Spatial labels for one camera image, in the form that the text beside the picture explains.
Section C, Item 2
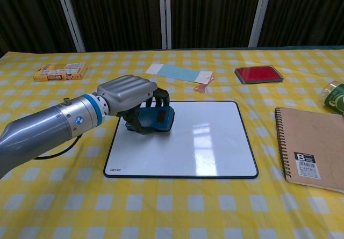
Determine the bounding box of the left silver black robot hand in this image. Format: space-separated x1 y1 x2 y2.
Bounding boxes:
95 74 171 136

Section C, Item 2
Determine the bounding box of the blue whiteboard eraser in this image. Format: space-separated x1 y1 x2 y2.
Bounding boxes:
124 105 176 132

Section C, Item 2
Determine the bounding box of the small white whiteboard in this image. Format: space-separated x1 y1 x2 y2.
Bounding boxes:
103 100 259 179

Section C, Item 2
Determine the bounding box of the blue white bookmark with tassel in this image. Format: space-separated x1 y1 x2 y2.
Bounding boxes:
145 63 215 94

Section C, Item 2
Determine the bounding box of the yellow cardboard box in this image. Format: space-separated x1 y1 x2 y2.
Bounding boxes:
33 62 88 82

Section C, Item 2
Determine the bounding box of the yellow white checkered tablecloth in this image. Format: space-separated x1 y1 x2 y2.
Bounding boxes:
0 47 344 239

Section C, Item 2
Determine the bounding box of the red ink stamp pad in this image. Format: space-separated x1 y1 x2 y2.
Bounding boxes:
234 65 284 85

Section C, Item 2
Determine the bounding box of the brown spiral notebook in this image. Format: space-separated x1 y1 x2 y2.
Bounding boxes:
274 106 344 193

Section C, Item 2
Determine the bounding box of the green label plastic bottle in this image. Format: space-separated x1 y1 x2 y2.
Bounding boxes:
321 81 344 116

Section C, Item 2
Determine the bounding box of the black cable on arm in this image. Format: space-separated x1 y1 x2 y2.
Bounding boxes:
34 135 82 160

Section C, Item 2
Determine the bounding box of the white partition frame post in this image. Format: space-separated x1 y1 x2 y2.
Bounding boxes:
53 0 87 53
158 0 173 50
248 0 272 48

